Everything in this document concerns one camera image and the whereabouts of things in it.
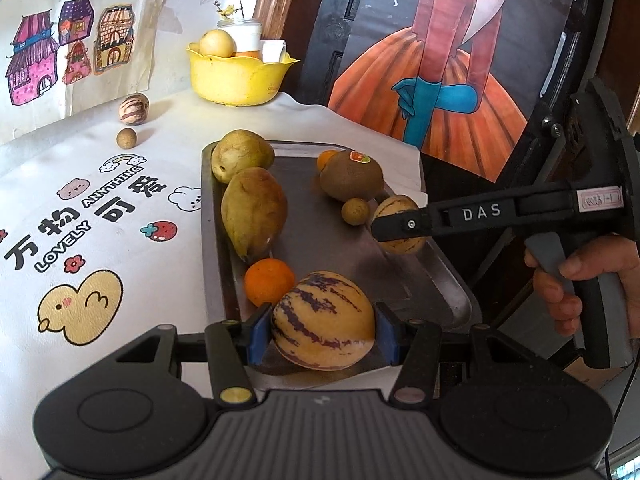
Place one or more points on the green-yellow mango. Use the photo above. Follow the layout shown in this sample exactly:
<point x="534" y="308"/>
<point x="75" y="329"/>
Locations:
<point x="254" y="217"/>

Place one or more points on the wooden door frame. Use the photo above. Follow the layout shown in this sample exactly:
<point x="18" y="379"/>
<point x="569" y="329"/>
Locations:
<point x="275" y="0"/>

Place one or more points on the white jar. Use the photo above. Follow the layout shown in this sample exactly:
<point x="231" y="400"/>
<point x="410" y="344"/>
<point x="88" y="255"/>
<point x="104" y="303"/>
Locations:
<point x="247" y="35"/>

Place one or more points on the small orange kumquat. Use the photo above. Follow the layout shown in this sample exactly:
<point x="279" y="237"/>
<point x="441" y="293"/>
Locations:
<point x="326" y="160"/>

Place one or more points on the wall poster with orange dress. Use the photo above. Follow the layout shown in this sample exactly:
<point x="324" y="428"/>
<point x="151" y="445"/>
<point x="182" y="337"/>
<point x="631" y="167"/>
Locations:
<point x="450" y="110"/>

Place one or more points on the large striped pepino melon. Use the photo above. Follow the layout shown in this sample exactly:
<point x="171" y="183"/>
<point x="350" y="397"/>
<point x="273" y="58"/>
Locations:
<point x="322" y="327"/>

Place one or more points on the small white box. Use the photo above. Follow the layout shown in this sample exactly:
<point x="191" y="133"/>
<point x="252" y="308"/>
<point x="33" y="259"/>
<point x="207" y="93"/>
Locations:
<point x="273" y="51"/>

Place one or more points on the person's right hand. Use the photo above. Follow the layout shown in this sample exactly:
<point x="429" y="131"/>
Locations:
<point x="600" y="260"/>

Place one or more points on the brown longan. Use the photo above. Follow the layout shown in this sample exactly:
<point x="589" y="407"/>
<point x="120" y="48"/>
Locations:
<point x="126" y="138"/>
<point x="355" y="210"/>

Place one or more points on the orange tangerine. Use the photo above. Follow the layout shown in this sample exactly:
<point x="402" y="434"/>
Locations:
<point x="246" y="53"/>
<point x="269" y="281"/>

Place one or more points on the wall cloth with drawn houses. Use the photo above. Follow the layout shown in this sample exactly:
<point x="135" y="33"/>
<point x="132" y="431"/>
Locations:
<point x="75" y="35"/>

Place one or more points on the brown kiwi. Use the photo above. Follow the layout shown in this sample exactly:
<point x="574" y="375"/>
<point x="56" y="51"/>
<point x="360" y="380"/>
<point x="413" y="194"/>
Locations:
<point x="351" y="177"/>

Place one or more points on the yellow pear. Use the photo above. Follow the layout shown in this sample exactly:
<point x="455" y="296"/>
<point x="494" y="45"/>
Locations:
<point x="240" y="155"/>
<point x="217" y="42"/>

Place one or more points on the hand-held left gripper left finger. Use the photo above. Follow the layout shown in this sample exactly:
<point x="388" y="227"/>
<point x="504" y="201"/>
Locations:
<point x="260" y="332"/>

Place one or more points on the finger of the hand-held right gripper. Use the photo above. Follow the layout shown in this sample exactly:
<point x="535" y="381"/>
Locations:
<point x="450" y="217"/>

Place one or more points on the yellow plastic bowl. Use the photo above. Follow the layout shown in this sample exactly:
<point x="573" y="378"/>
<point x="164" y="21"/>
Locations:
<point x="237" y="80"/>

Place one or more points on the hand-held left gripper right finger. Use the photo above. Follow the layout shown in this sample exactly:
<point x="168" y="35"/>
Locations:
<point x="387" y="335"/>

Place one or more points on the metal tray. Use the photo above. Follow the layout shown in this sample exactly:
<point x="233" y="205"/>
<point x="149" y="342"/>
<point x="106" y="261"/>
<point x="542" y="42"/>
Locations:
<point x="340" y="260"/>

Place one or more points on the small striped pepino melon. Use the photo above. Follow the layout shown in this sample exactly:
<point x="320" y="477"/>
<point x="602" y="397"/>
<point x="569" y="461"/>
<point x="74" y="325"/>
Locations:
<point x="402" y="246"/>
<point x="133" y="108"/>

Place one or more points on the white printed tablecloth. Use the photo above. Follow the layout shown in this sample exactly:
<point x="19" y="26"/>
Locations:
<point x="150" y="260"/>

